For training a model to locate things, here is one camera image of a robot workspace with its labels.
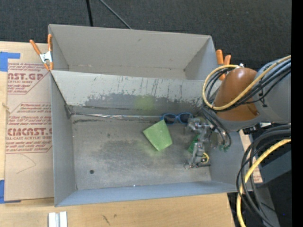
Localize light green cup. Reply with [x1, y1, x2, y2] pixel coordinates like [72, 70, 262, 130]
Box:
[142, 119, 173, 152]

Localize grey metal bin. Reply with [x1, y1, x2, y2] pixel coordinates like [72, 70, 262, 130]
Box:
[48, 24, 246, 208]

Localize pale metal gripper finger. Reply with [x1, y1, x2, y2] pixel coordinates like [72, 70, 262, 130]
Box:
[184, 148, 200, 170]
[196, 149, 211, 168]

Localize blue sunglasses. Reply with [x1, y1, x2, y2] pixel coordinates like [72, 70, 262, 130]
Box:
[161, 112, 194, 126]

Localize brown cardboard board red print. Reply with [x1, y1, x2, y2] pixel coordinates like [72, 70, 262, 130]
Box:
[0, 41, 55, 204]

